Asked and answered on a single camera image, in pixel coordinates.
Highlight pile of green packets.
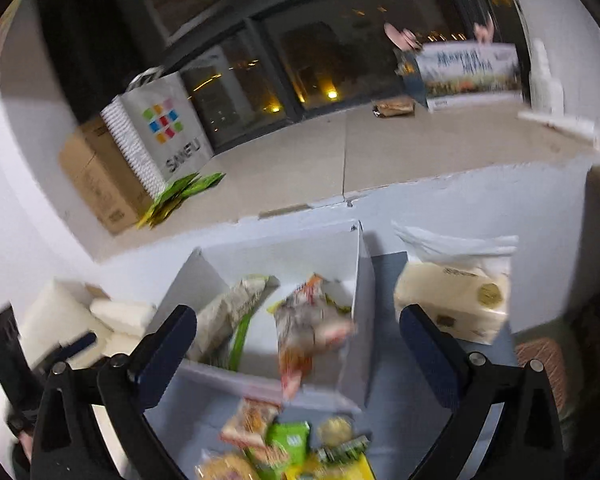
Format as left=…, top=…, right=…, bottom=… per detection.
left=137, top=172, right=227, bottom=230

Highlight cream tissue pack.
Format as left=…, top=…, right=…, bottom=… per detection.
left=394, top=260, right=512, bottom=347

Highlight orange and white snack packet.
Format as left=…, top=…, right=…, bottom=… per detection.
left=274, top=274, right=357, bottom=402

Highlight white bottle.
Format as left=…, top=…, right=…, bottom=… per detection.
left=527, top=39, right=567, bottom=112

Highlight brown cardboard box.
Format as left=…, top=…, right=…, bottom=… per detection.
left=57, top=115, right=155, bottom=237

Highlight white shopping bag coloured squares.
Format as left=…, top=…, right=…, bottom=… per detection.
left=100, top=67, right=217, bottom=202

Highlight beige and green snack packet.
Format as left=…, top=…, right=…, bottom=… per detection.
left=194, top=274, right=282, bottom=372

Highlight white foam cushion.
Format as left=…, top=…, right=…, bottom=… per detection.
left=19, top=279, right=157, bottom=367

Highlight yellow snack packet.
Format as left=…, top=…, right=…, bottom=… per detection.
left=285, top=454, right=377, bottom=480

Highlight round brown biscuit packet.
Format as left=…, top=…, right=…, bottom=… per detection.
left=195, top=452, right=262, bottom=480

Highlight dark green snack packet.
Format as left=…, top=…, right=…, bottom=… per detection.
left=317, top=435, right=372, bottom=464

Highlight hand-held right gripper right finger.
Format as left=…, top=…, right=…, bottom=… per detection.
left=399, top=303, right=564, bottom=480

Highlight white cardboard box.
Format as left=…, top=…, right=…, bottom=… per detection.
left=144, top=219, right=377, bottom=413

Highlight round golden snack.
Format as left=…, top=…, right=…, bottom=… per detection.
left=314, top=416, right=355, bottom=449

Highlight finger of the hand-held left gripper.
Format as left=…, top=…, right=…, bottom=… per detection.
left=44, top=332, right=99, bottom=367

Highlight printed landscape carton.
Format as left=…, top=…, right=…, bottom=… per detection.
left=397, top=42, right=525, bottom=112

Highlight pink toy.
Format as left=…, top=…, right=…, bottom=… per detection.
left=472, top=14, right=497, bottom=44
left=382, top=22, right=425, bottom=54

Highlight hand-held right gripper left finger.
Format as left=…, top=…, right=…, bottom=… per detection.
left=30, top=304, right=199, bottom=480

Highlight white plastic bag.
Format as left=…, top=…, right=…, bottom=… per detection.
left=392, top=220, right=520, bottom=267

